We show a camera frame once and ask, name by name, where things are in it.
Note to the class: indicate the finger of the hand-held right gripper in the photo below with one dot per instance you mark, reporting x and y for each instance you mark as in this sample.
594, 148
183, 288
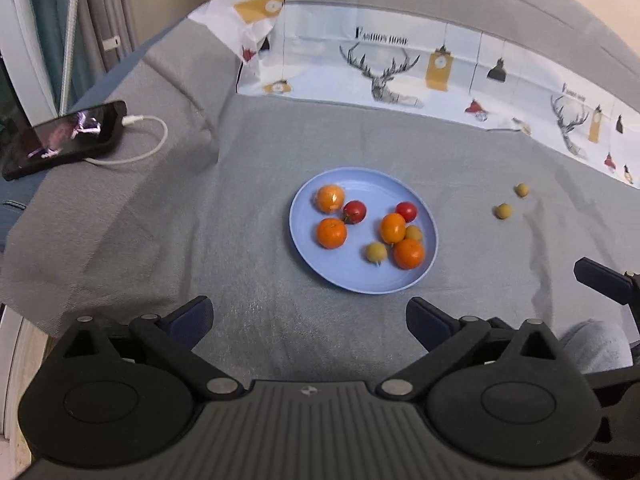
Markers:
617, 390
605, 280

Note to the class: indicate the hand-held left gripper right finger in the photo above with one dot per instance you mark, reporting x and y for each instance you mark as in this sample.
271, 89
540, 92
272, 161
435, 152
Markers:
425, 317

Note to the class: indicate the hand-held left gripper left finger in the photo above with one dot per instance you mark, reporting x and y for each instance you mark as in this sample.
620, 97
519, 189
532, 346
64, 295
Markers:
192, 317

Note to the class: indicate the round orange tangerine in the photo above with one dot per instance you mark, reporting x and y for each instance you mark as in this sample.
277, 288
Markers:
330, 198
409, 253
332, 233

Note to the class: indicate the light blue plate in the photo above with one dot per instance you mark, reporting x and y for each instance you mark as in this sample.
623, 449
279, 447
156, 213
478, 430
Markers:
360, 276

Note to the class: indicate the small yellow-green fruit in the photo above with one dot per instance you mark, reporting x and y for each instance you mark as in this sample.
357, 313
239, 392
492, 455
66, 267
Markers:
414, 233
375, 252
503, 210
522, 190

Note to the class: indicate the oval orange tangerine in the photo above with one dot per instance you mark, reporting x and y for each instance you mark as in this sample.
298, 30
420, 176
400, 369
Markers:
393, 228

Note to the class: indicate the red cherry tomato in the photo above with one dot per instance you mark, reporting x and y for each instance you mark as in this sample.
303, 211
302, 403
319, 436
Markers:
354, 211
406, 211

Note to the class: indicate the person's grey pants leg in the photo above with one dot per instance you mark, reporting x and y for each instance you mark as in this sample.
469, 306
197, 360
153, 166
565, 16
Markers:
600, 345

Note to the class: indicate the dark blue cloth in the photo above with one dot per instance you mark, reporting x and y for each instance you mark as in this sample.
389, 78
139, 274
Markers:
10, 210

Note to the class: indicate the black smartphone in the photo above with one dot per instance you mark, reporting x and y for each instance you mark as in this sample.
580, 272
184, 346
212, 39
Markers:
65, 135

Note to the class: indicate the white clip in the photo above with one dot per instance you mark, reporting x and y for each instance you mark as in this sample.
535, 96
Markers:
111, 42

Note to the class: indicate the white printed cloth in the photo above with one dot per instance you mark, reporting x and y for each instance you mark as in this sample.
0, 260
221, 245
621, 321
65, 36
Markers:
320, 50

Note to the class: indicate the white pole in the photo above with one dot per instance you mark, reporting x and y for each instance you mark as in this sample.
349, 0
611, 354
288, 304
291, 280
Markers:
70, 35

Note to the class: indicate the grey curtain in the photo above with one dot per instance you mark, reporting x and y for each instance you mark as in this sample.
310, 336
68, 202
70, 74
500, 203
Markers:
107, 0

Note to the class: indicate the teal curtain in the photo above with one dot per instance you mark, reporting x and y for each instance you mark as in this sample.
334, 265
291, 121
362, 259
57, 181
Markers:
47, 10

